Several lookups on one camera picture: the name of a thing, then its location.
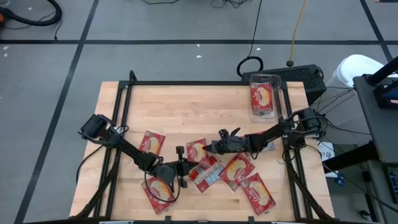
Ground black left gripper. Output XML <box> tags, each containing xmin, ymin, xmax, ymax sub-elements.
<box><xmin>160</xmin><ymin>145</ymin><xmax>200</xmax><ymax>194</ymax></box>

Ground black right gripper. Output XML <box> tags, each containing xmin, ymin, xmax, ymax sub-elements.
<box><xmin>202</xmin><ymin>126</ymin><xmax>251</xmax><ymax>156</ymax></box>

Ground red popcorn bag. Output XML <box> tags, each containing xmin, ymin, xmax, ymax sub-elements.
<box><xmin>218</xmin><ymin>152</ymin><xmax>256</xmax><ymax>191</ymax></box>
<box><xmin>250</xmin><ymin>82</ymin><xmax>274</xmax><ymax>114</ymax></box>
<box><xmin>188</xmin><ymin>154</ymin><xmax>226</xmax><ymax>194</ymax></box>
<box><xmin>245</xmin><ymin>131</ymin><xmax>277</xmax><ymax>154</ymax></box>
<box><xmin>239</xmin><ymin>172</ymin><xmax>277</xmax><ymax>216</ymax></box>
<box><xmin>138</xmin><ymin>129</ymin><xmax>167</xmax><ymax>156</ymax></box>
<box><xmin>185</xmin><ymin>138</ymin><xmax>210</xmax><ymax>169</ymax></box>
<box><xmin>140</xmin><ymin>175</ymin><xmax>177</xmax><ymax>215</ymax></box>

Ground clear plastic basket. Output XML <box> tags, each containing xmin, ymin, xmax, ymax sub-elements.
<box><xmin>248</xmin><ymin>73</ymin><xmax>284</xmax><ymax>123</ymax></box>

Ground black computer tower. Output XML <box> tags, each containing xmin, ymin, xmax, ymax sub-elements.
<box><xmin>241</xmin><ymin>63</ymin><xmax>328</xmax><ymax>106</ymax></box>

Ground white paper sheet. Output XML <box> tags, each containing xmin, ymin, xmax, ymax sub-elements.
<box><xmin>316</xmin><ymin>140</ymin><xmax>340</xmax><ymax>179</ymax></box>

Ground white chair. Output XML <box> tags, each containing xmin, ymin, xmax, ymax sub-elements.
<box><xmin>331</xmin><ymin>54</ymin><xmax>398</xmax><ymax>88</ymax></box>

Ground grey cart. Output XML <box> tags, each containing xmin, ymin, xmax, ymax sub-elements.
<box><xmin>353</xmin><ymin>73</ymin><xmax>398</xmax><ymax>165</ymax></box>

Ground dark laptop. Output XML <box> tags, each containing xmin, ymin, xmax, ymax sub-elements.
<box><xmin>373</xmin><ymin>83</ymin><xmax>398</xmax><ymax>110</ymax></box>

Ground black keyboard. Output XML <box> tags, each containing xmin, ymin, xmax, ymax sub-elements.
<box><xmin>386</xmin><ymin>166</ymin><xmax>398</xmax><ymax>205</ymax></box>

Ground black pole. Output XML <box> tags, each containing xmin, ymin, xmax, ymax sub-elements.
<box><xmin>366</xmin><ymin>55</ymin><xmax>398</xmax><ymax>85</ymax></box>

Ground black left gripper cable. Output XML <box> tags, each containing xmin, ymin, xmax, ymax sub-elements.
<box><xmin>144</xmin><ymin>170</ymin><xmax>182</xmax><ymax>203</ymax></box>

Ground black metal table frame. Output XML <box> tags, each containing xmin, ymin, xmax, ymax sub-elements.
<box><xmin>70</xmin><ymin>70</ymin><xmax>335</xmax><ymax>224</ymax></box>

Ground black hanging cable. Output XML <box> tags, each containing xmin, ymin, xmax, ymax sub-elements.
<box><xmin>236</xmin><ymin>0</ymin><xmax>264</xmax><ymax>78</ymax></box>

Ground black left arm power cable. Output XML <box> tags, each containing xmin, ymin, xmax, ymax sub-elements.
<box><xmin>75</xmin><ymin>143</ymin><xmax>105</xmax><ymax>185</ymax></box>

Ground yellow hanging cable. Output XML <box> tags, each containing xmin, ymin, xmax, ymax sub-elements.
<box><xmin>287</xmin><ymin>0</ymin><xmax>308</xmax><ymax>68</ymax></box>

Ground black cable bundle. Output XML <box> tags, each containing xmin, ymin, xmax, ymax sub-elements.
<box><xmin>211</xmin><ymin>0</ymin><xmax>249</xmax><ymax>9</ymax></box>

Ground black vacuum hose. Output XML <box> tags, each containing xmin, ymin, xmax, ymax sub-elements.
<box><xmin>0</xmin><ymin>0</ymin><xmax>62</xmax><ymax>27</ymax></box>

